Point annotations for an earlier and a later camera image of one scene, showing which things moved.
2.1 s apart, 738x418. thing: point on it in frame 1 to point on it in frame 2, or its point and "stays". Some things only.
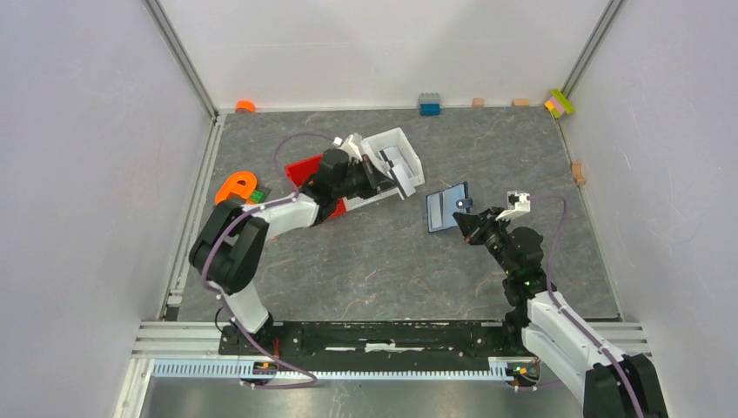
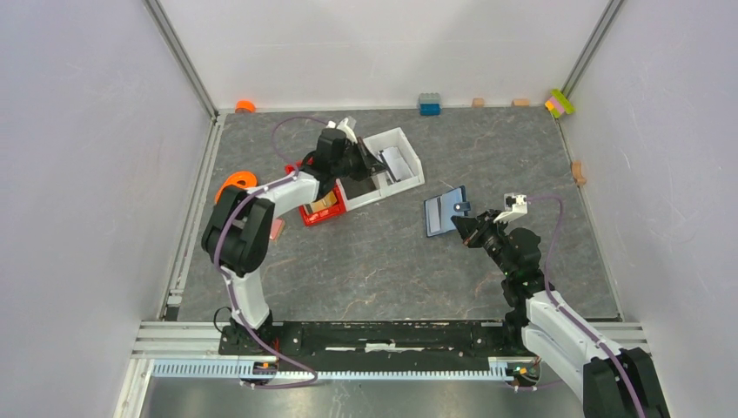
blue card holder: [441, 205] stays
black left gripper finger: [378, 183] to [371, 165]
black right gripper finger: [466, 222] stays
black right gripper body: [491, 232] stays
